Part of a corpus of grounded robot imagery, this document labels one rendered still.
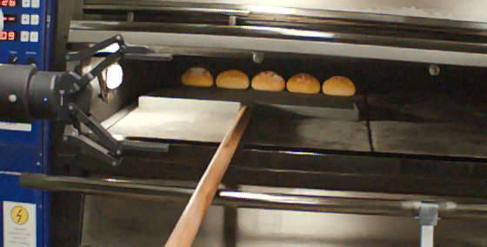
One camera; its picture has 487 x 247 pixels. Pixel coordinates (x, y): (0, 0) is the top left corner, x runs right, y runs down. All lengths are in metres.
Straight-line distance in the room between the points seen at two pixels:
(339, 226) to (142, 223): 0.41
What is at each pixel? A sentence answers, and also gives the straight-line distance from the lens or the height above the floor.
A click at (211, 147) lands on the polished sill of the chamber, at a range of 2.10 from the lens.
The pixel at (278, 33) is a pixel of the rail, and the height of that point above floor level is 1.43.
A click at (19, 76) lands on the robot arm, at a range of 1.55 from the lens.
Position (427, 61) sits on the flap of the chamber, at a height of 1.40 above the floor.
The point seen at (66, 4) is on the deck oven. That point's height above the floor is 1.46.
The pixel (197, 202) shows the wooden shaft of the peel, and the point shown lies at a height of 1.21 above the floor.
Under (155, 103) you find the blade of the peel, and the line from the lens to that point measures 2.57.
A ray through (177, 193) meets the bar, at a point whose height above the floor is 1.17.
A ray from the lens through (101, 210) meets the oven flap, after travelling 2.17.
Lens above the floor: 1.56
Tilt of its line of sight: 8 degrees down
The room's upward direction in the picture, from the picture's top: 3 degrees clockwise
